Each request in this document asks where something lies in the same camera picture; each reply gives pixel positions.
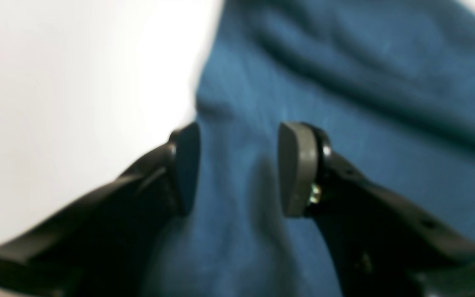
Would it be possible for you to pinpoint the dark blue t-shirt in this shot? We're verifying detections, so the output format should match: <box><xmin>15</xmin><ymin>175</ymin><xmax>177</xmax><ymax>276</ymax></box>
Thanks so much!
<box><xmin>142</xmin><ymin>0</ymin><xmax>475</xmax><ymax>297</ymax></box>

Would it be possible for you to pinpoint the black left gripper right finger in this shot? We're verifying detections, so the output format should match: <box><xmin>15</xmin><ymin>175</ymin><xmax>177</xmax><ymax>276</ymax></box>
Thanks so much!
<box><xmin>278</xmin><ymin>122</ymin><xmax>475</xmax><ymax>297</ymax></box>

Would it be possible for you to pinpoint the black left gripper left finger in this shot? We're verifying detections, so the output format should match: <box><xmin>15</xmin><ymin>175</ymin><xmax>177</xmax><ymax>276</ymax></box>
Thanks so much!
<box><xmin>0</xmin><ymin>122</ymin><xmax>201</xmax><ymax>297</ymax></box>

